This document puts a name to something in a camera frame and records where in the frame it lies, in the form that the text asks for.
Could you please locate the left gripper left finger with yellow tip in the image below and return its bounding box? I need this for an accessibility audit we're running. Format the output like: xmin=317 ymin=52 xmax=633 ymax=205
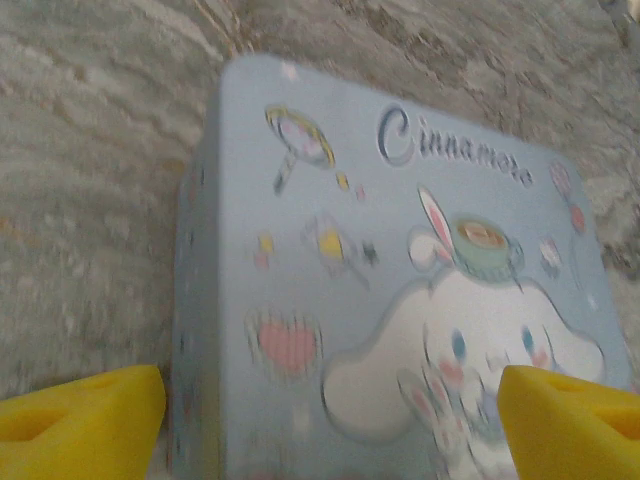
xmin=0 ymin=363 xmax=167 ymax=480

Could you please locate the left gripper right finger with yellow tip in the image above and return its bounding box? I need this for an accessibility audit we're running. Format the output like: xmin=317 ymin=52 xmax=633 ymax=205
xmin=499 ymin=364 xmax=640 ymax=480

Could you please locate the light blue cartoon tin box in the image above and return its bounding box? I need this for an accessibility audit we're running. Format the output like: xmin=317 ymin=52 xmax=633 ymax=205
xmin=169 ymin=52 xmax=634 ymax=480

